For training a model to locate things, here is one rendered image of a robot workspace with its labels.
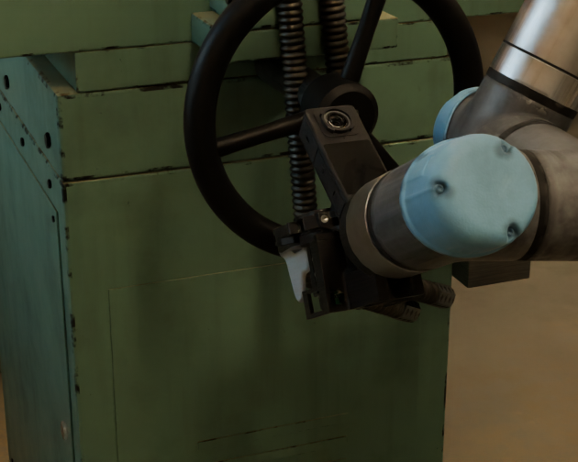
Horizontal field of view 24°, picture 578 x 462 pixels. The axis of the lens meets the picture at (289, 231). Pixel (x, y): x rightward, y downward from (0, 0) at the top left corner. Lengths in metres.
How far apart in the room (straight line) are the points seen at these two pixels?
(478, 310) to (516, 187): 1.90
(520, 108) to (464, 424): 1.38
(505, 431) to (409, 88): 1.01
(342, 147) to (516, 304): 1.77
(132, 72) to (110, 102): 0.04
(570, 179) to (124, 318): 0.64
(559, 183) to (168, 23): 0.55
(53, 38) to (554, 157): 0.56
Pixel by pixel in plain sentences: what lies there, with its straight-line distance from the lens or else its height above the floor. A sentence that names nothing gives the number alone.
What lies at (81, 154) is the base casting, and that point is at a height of 0.74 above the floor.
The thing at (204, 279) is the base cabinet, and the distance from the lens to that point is 1.41.
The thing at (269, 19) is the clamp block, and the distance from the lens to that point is 1.25.
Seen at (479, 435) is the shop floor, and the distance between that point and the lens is 2.30.
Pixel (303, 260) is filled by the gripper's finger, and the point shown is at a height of 0.73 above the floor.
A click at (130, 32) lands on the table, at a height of 0.85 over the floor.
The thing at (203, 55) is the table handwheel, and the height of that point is 0.87.
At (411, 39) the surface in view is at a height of 0.82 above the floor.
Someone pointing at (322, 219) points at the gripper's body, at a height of 0.78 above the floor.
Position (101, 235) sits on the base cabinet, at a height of 0.65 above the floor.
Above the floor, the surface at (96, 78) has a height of 0.81.
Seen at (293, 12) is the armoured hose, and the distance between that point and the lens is 1.23.
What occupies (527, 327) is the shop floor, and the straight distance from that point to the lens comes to 2.68.
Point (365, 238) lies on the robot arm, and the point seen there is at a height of 0.81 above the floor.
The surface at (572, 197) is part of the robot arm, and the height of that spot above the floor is 0.85.
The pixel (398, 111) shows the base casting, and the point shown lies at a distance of 1.43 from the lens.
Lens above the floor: 1.15
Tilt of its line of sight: 22 degrees down
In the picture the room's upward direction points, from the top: straight up
